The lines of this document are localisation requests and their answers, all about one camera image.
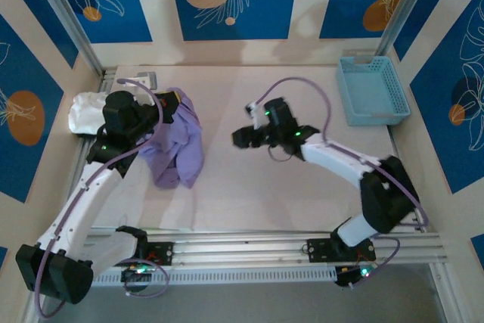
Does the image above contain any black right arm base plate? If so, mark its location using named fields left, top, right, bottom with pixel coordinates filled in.
left=306, top=238, right=376, bottom=263

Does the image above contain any purple t-shirt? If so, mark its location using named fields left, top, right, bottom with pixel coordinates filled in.
left=136, top=87, right=206, bottom=191

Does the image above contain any aluminium side rail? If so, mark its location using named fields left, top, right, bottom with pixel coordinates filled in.
left=70, top=67, right=118, bottom=203
left=387, top=126, right=428, bottom=233

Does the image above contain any white folded t-shirt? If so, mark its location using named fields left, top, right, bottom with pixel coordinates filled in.
left=67, top=90, right=109, bottom=137

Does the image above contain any aluminium frame rail with arm bases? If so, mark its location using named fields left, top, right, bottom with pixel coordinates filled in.
left=85, top=228, right=443, bottom=268

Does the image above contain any left controller board green light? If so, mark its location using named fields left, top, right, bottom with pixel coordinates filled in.
left=120, top=261, right=157, bottom=284

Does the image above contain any white slotted cable duct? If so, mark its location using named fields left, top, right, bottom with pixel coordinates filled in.
left=90, top=265, right=337, bottom=287

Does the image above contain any light blue plastic basket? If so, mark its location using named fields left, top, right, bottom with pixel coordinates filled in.
left=336, top=55, right=412, bottom=127

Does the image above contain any right controller board green light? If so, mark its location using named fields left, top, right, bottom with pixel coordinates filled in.
left=334, top=262, right=380, bottom=289

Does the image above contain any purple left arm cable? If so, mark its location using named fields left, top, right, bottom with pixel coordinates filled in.
left=34, top=77, right=170, bottom=319

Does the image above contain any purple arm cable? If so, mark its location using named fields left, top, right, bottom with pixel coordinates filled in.
left=255, top=76, right=431, bottom=289
left=34, top=77, right=170, bottom=319

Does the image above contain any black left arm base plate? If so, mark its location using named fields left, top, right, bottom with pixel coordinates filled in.
left=145, top=241, right=175, bottom=266

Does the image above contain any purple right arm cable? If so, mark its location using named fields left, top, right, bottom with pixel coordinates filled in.
left=255, top=76, right=431, bottom=289

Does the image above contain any aluminium frame post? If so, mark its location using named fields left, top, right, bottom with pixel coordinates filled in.
left=376, top=0, right=443, bottom=56
left=28, top=0, right=106, bottom=76

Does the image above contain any controller board green light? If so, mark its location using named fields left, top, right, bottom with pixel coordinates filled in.
left=334, top=262, right=380, bottom=289
left=120, top=261, right=157, bottom=284

